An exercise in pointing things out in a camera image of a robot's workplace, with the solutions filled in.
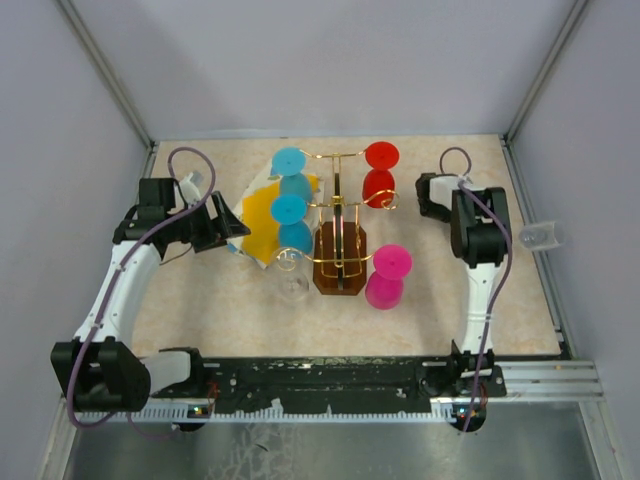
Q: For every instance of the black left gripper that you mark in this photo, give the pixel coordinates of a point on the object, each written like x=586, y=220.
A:
x=228, y=225

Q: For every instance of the red wine glass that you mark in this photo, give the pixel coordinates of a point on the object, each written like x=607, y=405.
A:
x=379, y=183

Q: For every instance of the clear wine glass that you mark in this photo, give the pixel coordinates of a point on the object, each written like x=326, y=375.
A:
x=288, y=274
x=543, y=236

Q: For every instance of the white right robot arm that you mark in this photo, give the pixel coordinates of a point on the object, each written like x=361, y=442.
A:
x=480, y=237

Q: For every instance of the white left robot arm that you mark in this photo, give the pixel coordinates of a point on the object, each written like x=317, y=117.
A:
x=97, y=370

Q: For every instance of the blue front wine glass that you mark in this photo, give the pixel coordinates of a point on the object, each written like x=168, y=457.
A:
x=289, y=211

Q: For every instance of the blue wine glass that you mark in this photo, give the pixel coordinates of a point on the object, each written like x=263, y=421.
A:
x=288, y=163
x=289, y=211

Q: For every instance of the magenta wine glass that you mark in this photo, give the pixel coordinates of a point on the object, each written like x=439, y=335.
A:
x=392, y=264

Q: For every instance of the blue rear wine glass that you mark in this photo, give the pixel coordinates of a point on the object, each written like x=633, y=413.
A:
x=288, y=163

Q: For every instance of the yellow white patterned cloth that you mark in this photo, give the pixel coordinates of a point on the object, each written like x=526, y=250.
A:
x=254, y=211

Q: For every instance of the gold wire wine glass rack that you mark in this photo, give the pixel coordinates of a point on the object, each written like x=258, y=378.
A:
x=337, y=265

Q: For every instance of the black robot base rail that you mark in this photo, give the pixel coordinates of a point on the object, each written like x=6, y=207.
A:
x=341, y=387

